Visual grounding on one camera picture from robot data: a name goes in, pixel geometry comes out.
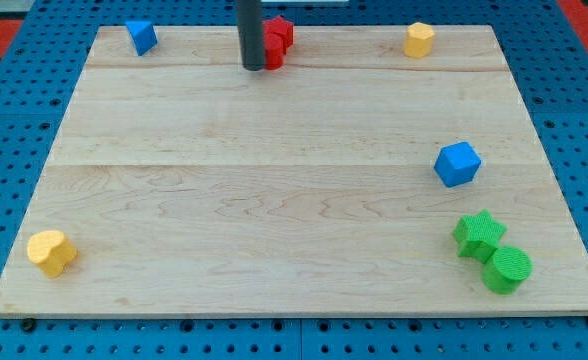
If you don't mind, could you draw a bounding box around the green star block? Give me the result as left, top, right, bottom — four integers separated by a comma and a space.
452, 209, 507, 264

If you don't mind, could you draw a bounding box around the yellow hexagon block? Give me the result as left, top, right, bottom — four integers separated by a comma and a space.
403, 22, 435, 58

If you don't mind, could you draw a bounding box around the light wooden board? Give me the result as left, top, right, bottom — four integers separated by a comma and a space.
0, 25, 588, 319

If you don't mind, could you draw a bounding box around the yellow heart block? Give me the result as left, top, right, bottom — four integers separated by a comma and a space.
27, 230, 78, 278

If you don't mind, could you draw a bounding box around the green cylinder block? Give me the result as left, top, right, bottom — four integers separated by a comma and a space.
482, 246, 533, 295

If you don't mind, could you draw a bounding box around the red star block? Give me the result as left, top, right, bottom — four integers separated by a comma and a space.
263, 15, 294, 54

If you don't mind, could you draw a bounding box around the blue cube block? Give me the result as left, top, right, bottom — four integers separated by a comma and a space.
434, 141, 482, 187

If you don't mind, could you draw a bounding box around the blue triangle block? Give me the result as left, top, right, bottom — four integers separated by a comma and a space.
125, 20, 158, 56

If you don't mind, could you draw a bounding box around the red cylinder block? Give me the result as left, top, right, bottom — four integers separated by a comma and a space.
264, 33, 284, 70

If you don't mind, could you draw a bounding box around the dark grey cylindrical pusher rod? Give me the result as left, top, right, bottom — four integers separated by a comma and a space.
234, 0, 265, 71

